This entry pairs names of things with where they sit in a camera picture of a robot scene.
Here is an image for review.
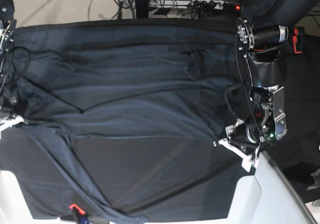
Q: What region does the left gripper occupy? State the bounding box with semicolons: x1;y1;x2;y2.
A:
224;119;260;154

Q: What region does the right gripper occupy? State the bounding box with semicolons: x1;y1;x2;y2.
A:
0;95;25;122

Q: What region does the dark grey T-shirt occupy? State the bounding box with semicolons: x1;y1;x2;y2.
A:
7;25;241;224

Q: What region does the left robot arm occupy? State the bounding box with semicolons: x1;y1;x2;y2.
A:
218;0;319;157

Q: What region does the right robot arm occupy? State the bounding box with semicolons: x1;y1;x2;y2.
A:
0;0;30;125

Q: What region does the black table cloth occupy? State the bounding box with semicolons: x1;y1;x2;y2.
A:
0;19;320;221

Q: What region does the white chair left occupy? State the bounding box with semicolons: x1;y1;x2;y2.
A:
0;171;61;224

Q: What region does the red and black clamp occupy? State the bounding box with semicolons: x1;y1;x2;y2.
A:
292;27;305;54

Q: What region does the blue clamp at bottom edge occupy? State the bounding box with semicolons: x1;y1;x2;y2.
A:
69;203;90;224

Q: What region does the white power strip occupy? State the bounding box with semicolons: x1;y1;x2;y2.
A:
149;0;225;9

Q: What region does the black monitor stand pole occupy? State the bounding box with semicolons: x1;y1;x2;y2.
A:
134;0;150;18

